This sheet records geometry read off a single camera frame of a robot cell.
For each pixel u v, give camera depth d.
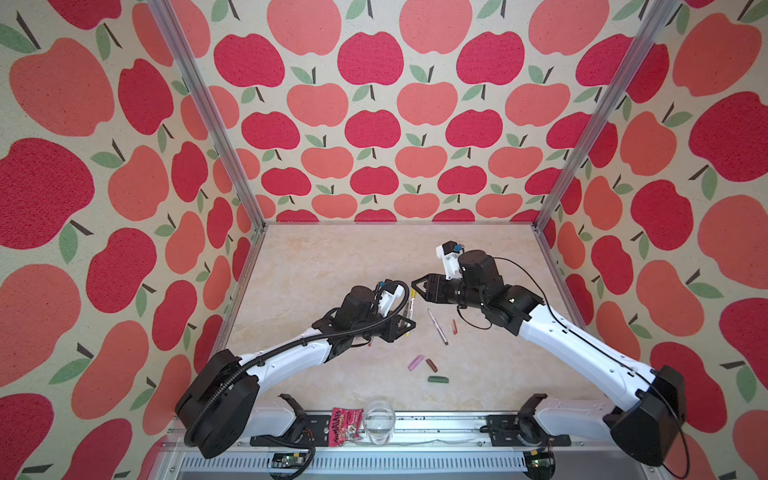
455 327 0.93
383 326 0.71
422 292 0.69
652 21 0.70
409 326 0.77
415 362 0.86
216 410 0.42
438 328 0.92
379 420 0.76
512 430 0.73
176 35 0.73
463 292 0.62
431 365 0.86
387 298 0.73
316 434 0.74
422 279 0.70
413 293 0.72
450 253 0.67
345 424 0.75
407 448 0.73
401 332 0.75
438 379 0.82
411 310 0.97
